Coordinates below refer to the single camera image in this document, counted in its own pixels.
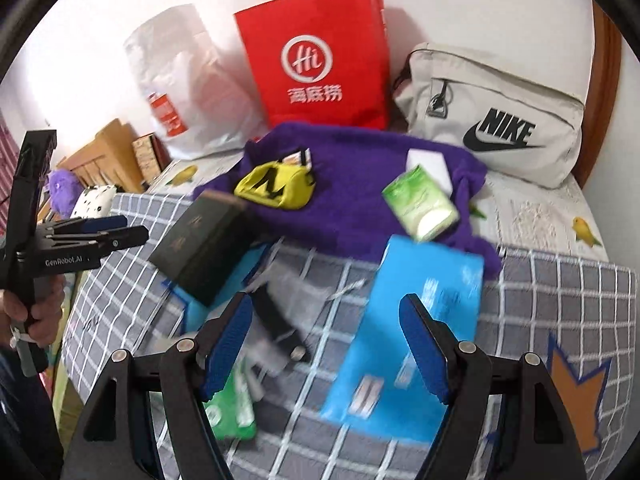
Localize brown decorated box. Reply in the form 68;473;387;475
132;133;171;186

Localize blue tissue pack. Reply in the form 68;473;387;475
321;235;484;443

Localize black watch strap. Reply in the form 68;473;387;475
249;284;312;363

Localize white fruit print bedsheet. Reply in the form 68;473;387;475
148;152;608;261

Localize grey checkered blanket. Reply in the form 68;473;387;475
60;192;639;480

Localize light green tissue pack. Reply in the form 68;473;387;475
382;166;460;242

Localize clear plastic bag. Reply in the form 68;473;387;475
243;261;367;376

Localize yellow black pouch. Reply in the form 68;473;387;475
233;162;316;210

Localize white sponge block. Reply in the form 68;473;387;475
406;148;454;197

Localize dark green tin box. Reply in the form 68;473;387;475
149;191;258;306

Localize white Miniso plastic bag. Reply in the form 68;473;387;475
125;4;267;159

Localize white spotted cloth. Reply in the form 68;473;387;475
70;185;117;219

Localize purple towel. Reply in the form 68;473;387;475
193;122;501;280

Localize red paper shopping bag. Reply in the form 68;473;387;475
234;0;390;129

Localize grey Nike pouch bag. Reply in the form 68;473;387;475
394;44;585;188

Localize orange fruit print packet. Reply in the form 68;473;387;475
280;148;312;170

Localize person left hand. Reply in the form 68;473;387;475
0;275;65;348

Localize brown wooden door frame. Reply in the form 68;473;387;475
573;1;623;188

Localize purple plush toy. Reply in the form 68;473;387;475
49;168;85;219

